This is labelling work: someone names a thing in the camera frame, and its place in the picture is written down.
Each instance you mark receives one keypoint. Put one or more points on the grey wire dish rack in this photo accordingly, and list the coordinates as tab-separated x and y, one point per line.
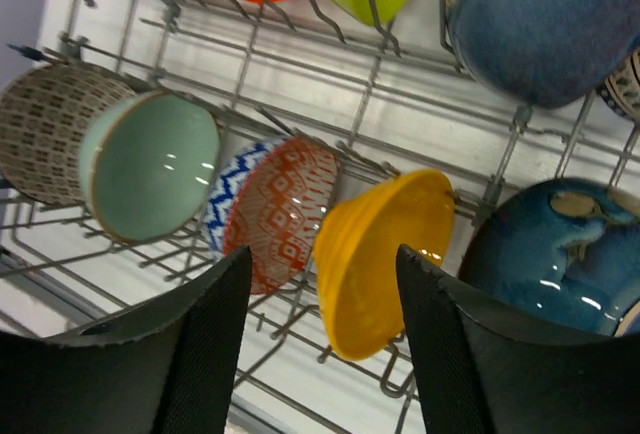
309	66

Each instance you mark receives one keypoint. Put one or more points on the glossy teal blue bowl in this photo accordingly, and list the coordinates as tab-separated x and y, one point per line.
565	250

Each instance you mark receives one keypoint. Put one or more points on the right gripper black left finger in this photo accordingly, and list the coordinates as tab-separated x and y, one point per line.
166	365

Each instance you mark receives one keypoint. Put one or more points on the matte blue bowl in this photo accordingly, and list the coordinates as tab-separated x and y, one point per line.
545	53

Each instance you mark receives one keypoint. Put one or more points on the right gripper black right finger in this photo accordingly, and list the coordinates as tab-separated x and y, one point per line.
482	366

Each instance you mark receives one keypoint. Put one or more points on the yellow bowl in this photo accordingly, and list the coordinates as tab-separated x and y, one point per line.
355	254

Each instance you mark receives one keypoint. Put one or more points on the black patterned bowl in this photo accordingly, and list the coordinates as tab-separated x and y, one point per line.
620	90

